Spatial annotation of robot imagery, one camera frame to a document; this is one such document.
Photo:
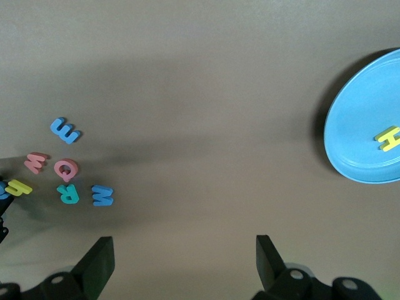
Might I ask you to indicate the blue plate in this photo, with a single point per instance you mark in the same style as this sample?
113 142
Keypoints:
359 125

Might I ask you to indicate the blue lowercase foam letter m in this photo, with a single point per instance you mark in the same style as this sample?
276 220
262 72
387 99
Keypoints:
65 130

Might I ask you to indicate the yellow lowercase foam letter h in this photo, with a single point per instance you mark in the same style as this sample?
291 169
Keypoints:
22 189

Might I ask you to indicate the blue lowercase foam letter a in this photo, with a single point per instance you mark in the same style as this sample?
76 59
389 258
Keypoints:
2 192

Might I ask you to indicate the yellow uppercase foam letter H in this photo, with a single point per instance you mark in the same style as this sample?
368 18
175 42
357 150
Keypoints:
389 139

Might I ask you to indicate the red lowercase foam letter w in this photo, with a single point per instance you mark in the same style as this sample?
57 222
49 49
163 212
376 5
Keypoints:
36 162

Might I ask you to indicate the red uppercase foam letter Q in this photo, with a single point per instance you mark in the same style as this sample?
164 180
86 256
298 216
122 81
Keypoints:
72 170

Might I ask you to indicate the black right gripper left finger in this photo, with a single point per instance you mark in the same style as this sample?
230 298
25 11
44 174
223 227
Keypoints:
81 281

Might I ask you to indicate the blue uppercase foam letter M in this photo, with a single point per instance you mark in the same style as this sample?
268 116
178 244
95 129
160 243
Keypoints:
103 203

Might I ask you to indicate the teal uppercase foam letter R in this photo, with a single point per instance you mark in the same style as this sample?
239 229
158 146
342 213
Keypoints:
73 194

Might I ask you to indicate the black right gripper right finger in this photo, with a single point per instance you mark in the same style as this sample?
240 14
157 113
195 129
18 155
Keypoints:
281 282

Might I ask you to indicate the brown table cover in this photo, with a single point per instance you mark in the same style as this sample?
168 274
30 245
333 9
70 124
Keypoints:
187 93

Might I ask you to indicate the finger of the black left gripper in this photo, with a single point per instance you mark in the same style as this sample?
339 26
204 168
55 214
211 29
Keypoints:
3 209

